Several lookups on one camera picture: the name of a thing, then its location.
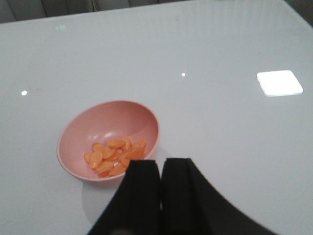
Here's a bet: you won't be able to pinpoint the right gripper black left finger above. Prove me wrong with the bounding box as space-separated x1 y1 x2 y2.
88 160 160 235

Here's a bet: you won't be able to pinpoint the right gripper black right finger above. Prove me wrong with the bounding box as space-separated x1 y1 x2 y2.
161 158 273 235

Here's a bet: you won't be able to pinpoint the orange ham slices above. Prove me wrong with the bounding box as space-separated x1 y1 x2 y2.
84 137 147 178

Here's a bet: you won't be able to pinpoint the pink bowl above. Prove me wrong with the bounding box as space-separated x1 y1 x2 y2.
57 100 160 186

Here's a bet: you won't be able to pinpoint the right grey upholstered chair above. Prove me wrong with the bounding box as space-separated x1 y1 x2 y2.
92 0 178 11

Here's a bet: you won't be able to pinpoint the grey upholstered chair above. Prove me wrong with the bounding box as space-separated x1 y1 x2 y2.
92 0 178 11
0 0 94 23

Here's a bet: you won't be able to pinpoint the left grey upholstered chair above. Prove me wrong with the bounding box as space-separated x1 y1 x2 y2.
0 0 94 23

